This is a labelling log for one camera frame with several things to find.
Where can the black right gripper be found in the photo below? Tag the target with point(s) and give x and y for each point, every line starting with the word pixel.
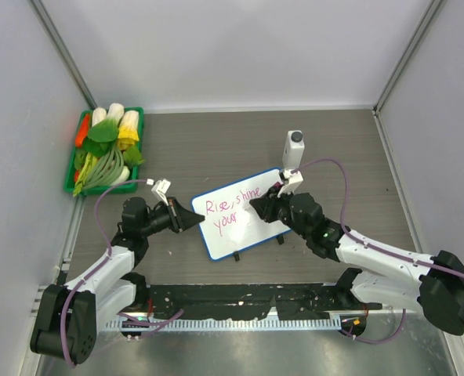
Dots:
pixel 265 206

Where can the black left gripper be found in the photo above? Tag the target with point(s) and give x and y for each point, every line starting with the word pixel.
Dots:
pixel 180 218

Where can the blue-framed whiteboard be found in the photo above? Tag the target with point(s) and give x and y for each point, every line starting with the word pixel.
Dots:
pixel 231 224

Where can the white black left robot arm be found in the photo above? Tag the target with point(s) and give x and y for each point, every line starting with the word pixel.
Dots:
pixel 71 315

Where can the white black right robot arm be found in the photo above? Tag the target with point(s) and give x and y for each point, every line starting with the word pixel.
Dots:
pixel 432 285

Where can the white bottle black cap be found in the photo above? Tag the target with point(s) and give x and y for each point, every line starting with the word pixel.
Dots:
pixel 293 150

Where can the green toy bean bundle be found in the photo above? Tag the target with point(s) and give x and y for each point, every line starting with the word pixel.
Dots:
pixel 108 168

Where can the yellow white toy napa cabbage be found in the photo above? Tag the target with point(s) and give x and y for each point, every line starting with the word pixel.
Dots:
pixel 128 130

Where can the yellow green toy stalks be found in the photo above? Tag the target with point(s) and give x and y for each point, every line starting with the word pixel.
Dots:
pixel 89 164

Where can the green plastic vegetable tray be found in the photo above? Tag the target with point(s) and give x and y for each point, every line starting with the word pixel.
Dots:
pixel 99 141

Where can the white green toy cabbage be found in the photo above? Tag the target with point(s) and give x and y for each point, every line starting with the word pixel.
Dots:
pixel 115 112

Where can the orange toy carrot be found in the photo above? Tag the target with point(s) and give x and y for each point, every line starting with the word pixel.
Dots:
pixel 82 131

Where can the white toy bok choy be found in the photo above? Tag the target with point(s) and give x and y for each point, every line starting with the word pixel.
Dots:
pixel 98 115

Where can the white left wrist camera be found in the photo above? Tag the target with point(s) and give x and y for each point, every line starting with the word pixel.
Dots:
pixel 159 189

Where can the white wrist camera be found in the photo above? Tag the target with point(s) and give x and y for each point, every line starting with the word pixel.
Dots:
pixel 291 180
pixel 159 189

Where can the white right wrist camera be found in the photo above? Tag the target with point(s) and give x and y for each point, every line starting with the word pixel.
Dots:
pixel 291 180

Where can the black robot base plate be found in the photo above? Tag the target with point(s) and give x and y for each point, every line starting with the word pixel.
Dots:
pixel 249 301

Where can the white slotted cable duct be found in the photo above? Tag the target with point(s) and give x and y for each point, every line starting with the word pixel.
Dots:
pixel 270 323

